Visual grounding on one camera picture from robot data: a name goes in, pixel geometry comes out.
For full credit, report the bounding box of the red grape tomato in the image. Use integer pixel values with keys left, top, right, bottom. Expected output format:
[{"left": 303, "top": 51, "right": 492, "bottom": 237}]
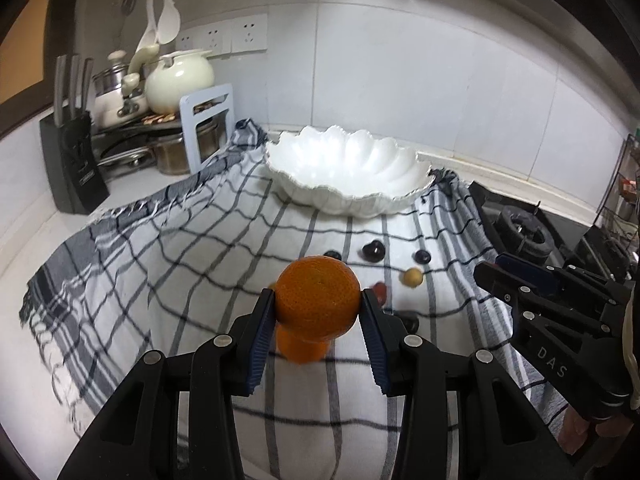
[{"left": 372, "top": 282, "right": 387, "bottom": 308}]

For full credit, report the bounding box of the dark cherry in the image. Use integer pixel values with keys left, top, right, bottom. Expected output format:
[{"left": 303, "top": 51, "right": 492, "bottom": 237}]
[{"left": 361, "top": 240, "right": 386, "bottom": 262}]

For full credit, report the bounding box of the small orange mandarin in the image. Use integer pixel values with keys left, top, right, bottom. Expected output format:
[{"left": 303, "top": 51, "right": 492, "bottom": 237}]
[{"left": 276, "top": 325, "right": 330, "bottom": 364}]

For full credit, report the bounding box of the large orange mandarin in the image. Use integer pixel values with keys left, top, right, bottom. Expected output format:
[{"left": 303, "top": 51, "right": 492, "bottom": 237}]
[{"left": 274, "top": 256, "right": 361, "bottom": 342}]

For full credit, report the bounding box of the operator hand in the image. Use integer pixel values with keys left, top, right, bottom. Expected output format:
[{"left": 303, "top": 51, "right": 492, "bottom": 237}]
[{"left": 558, "top": 406, "right": 634, "bottom": 455}]

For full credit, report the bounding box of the black gas stove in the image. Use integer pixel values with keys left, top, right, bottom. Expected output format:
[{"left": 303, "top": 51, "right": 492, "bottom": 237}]
[{"left": 469, "top": 182, "right": 638, "bottom": 284}]

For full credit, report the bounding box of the black white checked cloth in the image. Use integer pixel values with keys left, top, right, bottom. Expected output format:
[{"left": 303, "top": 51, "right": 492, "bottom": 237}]
[{"left": 18, "top": 118, "right": 569, "bottom": 480}]

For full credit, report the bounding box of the dark blueberry left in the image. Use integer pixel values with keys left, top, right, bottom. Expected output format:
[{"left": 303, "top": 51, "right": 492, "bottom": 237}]
[{"left": 323, "top": 250, "right": 343, "bottom": 261}]

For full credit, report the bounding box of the white scalloped ceramic bowl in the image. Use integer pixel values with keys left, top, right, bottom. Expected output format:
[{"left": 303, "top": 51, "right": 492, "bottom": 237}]
[{"left": 265, "top": 126, "right": 435, "bottom": 219}]

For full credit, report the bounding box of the steel pot under rack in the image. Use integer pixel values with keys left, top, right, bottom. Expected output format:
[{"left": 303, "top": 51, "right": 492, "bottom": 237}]
[{"left": 150, "top": 119, "right": 226, "bottom": 176}]

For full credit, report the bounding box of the black knife block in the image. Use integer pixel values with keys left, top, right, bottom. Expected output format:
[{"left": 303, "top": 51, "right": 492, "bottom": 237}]
[{"left": 39, "top": 53, "right": 108, "bottom": 216}]

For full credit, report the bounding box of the steel pot with lid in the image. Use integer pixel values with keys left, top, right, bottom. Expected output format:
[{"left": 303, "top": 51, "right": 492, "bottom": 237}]
[{"left": 92, "top": 50, "right": 149, "bottom": 130}]

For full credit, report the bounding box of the cream ceramic teapot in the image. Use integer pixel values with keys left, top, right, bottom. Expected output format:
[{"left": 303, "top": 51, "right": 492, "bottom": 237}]
[{"left": 128, "top": 44, "right": 215, "bottom": 115}]

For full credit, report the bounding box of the white hanging spoon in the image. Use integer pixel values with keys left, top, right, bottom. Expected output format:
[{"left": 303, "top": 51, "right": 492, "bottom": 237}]
[{"left": 156, "top": 0, "right": 181, "bottom": 44}]

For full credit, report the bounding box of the black wire rack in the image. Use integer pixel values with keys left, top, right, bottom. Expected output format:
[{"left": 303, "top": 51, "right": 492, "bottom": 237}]
[{"left": 594, "top": 130, "right": 639, "bottom": 244}]

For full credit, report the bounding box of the white rack frame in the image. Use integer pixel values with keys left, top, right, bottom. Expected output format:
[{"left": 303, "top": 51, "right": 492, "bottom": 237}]
[{"left": 180, "top": 84, "right": 235, "bottom": 174}]

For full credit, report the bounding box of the white wall socket panel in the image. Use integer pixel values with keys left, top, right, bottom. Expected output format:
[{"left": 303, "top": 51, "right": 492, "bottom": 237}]
[{"left": 176, "top": 13, "right": 268, "bottom": 58}]

